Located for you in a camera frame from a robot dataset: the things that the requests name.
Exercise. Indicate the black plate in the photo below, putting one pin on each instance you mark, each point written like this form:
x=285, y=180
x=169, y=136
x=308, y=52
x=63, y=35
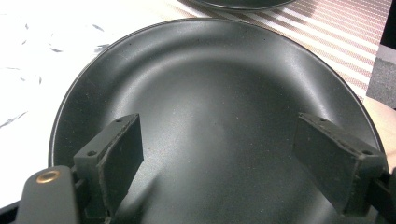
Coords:
x=243, y=3
x=218, y=93

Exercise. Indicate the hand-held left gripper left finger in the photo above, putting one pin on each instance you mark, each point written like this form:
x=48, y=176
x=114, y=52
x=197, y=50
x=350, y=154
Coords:
x=118, y=161

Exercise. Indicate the striped placemat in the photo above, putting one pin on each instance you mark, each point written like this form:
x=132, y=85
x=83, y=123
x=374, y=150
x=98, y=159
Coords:
x=327, y=34

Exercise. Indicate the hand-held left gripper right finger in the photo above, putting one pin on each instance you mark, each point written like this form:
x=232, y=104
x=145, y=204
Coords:
x=336, y=165

